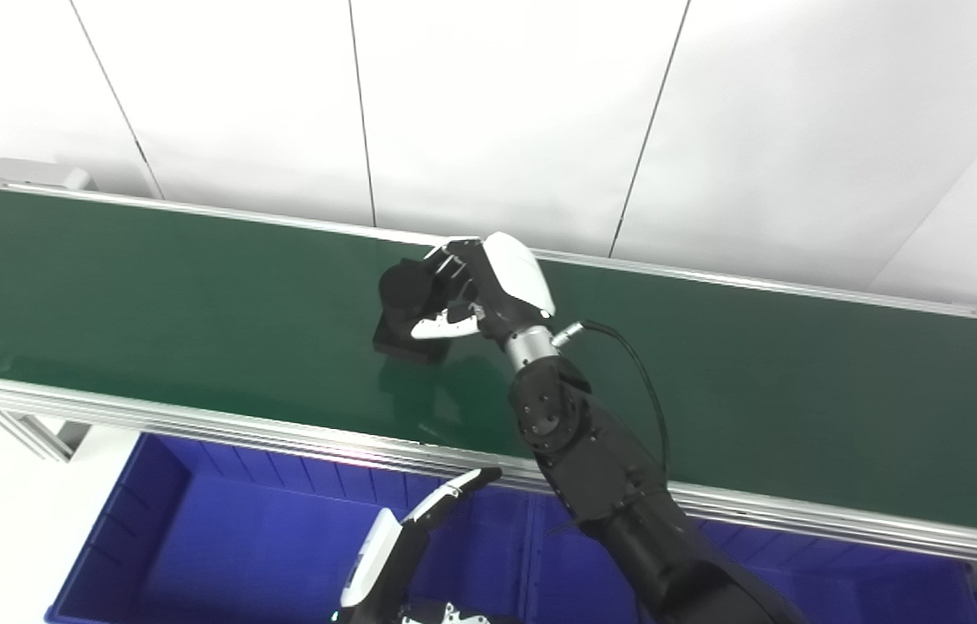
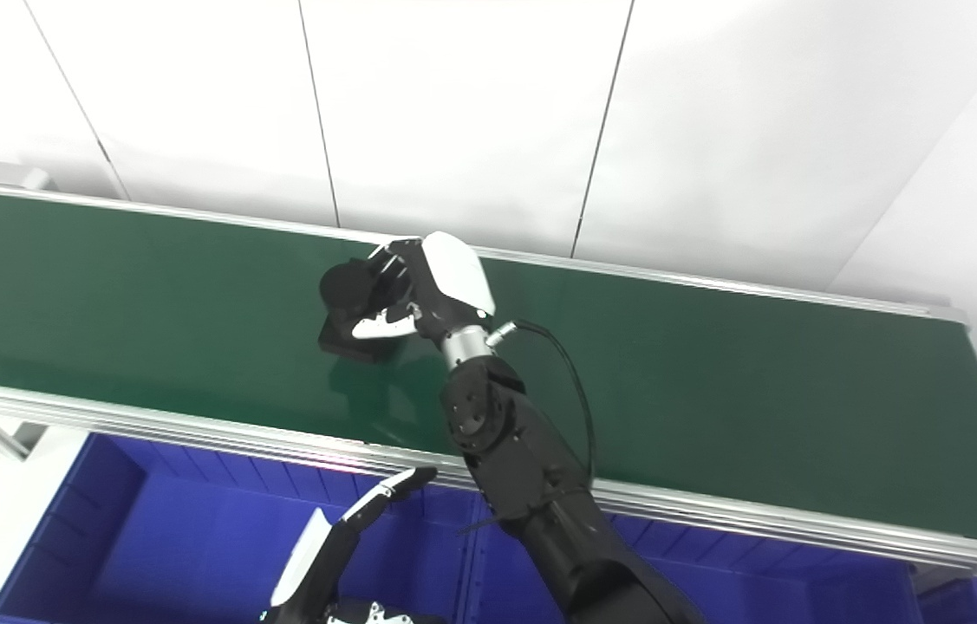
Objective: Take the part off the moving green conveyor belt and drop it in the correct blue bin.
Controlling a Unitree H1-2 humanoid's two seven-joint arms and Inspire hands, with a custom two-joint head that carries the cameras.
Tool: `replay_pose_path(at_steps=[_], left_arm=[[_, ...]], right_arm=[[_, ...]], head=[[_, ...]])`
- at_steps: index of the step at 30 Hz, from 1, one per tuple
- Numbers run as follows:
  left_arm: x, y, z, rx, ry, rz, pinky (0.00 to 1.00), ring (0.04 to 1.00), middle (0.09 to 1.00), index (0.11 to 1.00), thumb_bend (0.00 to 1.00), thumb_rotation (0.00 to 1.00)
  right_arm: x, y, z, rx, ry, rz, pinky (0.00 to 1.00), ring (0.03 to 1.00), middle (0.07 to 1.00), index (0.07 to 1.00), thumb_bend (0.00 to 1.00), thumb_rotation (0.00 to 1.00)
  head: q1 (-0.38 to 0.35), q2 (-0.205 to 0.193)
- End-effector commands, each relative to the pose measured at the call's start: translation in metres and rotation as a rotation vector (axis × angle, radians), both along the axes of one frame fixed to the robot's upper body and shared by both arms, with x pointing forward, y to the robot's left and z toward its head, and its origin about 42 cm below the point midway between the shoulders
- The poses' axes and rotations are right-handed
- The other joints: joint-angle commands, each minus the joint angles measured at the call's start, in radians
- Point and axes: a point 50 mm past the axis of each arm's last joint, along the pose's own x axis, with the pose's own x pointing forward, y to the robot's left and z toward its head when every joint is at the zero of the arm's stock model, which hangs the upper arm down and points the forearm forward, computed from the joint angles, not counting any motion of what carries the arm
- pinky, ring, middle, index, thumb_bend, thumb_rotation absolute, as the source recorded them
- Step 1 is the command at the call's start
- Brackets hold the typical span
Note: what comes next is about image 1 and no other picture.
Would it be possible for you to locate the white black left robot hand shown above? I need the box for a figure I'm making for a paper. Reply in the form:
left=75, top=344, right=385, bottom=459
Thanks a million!
left=336, top=468, right=504, bottom=624

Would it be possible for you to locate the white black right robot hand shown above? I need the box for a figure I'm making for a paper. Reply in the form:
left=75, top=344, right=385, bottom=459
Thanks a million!
left=410, top=231, right=558, bottom=348

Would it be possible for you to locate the black cylinder block part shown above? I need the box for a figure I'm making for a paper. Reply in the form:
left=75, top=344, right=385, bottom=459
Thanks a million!
left=371, top=257, right=459, bottom=365

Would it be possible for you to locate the aluminium conveyor support leg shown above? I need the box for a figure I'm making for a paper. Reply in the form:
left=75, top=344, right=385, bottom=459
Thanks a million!
left=0, top=407, right=94, bottom=463

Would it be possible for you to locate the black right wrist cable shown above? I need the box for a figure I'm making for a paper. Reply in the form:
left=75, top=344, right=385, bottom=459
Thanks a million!
left=550, top=319, right=671, bottom=486

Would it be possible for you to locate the green conveyor belt aluminium frame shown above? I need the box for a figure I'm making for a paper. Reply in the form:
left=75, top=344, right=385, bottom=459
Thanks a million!
left=0, top=158, right=977, bottom=573

